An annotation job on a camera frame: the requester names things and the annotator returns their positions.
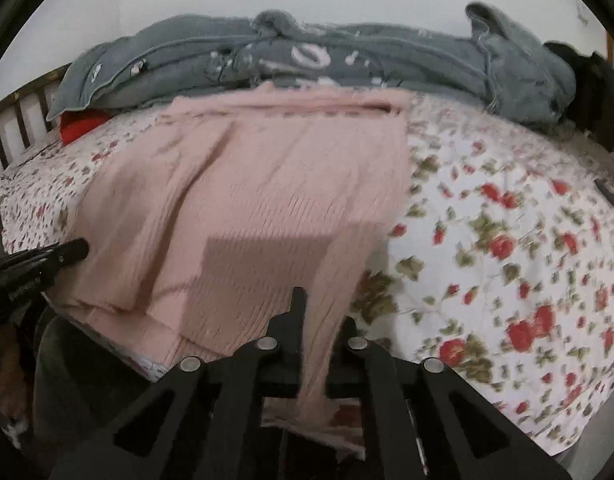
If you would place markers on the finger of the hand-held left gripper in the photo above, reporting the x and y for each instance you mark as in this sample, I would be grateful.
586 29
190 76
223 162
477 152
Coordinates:
57 255

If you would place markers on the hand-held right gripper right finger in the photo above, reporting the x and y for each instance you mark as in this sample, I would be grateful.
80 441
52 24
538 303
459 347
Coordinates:
359 360

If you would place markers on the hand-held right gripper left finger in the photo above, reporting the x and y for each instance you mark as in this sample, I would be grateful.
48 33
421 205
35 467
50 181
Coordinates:
298 325

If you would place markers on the pink knit sweater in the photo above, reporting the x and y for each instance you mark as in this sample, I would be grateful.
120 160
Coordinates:
267 185

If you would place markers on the red pillow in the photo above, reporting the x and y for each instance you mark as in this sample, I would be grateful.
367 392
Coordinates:
79 127

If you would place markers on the wooden bed headboard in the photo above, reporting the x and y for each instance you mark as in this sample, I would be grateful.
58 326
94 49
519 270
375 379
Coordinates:
17 120

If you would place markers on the floral bed sheet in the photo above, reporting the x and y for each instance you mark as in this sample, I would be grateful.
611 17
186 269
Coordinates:
497 200

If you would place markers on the grey printed blanket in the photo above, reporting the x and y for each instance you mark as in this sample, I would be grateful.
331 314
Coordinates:
287 55

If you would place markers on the dark flat object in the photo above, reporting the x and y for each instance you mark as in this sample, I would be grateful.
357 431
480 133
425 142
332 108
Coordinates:
608 191

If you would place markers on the dark cloth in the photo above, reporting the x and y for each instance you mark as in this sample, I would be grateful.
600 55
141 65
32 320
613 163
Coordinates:
587 90

